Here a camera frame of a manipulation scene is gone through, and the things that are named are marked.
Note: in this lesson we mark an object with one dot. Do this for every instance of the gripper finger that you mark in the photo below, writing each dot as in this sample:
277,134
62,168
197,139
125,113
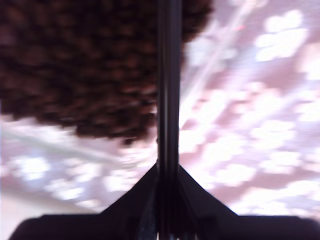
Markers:
135,207
200,207

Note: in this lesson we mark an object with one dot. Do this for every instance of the purple paw-print cloth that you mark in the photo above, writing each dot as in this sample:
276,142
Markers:
250,137

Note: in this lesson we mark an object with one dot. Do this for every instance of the clear glass rectangular container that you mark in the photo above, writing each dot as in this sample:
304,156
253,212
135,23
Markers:
37,139

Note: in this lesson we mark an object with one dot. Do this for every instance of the brown cat food kibble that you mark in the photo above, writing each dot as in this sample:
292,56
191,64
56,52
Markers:
75,62

